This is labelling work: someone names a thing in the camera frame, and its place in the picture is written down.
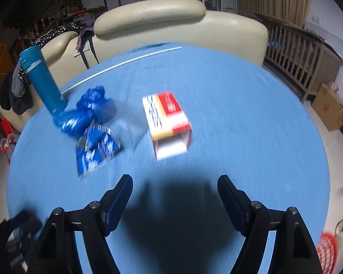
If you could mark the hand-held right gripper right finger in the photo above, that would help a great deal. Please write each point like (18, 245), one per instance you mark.
(233, 205)

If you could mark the beige leather sofa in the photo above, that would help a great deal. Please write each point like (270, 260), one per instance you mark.
(148, 14)

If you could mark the patterned black white cloth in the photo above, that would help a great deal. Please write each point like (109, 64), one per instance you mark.
(60, 31)

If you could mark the brown cardboard box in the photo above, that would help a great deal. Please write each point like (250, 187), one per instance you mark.
(328, 108)

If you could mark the white and red carton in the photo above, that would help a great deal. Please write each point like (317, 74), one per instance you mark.
(165, 114)

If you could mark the dark wooden shelf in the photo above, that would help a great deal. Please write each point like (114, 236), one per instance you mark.
(60, 5)

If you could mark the white wall socket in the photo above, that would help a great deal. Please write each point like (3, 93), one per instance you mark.
(315, 20)

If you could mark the thin white rod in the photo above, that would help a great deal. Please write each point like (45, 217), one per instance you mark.
(157, 52)

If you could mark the red plastic stool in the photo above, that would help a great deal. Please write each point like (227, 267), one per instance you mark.
(7, 145)

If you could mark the white standing appliance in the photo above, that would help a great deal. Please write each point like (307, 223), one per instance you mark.
(228, 0)

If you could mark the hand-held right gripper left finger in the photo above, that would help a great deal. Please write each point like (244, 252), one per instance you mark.
(117, 205)

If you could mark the teal thermos bottle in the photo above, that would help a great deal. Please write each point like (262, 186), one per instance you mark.
(43, 77)

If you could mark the clear plastic wrapper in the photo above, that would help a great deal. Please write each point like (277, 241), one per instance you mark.
(131, 125)

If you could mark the blue plastic bag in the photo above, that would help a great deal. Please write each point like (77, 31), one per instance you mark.
(80, 111)

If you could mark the wooden crib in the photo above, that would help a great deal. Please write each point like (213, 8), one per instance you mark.
(291, 51)

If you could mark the dark clothes pile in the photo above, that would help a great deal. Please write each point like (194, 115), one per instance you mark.
(17, 102)

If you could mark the blue tablecloth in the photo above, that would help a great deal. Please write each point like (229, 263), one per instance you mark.
(231, 120)

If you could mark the red mesh basket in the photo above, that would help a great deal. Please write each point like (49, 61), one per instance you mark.
(327, 251)

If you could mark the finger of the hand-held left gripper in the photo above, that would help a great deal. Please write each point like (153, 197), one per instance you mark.
(24, 219)

